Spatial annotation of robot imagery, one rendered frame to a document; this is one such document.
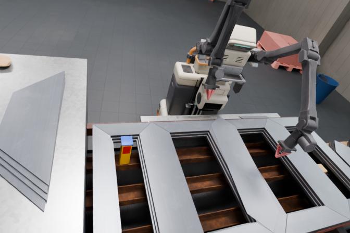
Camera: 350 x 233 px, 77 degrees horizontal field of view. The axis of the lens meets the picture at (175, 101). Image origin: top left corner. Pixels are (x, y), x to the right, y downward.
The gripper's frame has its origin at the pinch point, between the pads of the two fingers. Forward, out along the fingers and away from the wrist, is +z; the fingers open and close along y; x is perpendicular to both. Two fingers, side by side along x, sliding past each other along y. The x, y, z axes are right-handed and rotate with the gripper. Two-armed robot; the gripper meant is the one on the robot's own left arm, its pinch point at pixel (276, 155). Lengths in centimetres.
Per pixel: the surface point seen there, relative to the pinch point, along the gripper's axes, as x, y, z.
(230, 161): 6.0, -20.8, 14.1
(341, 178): -14, 52, 0
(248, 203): -17.7, -23.7, 15.4
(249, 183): -8.1, -17.1, 13.5
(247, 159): 5.9, -9.7, 11.3
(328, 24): 281, 351, -101
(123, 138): 26, -76, 25
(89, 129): 41, -91, 35
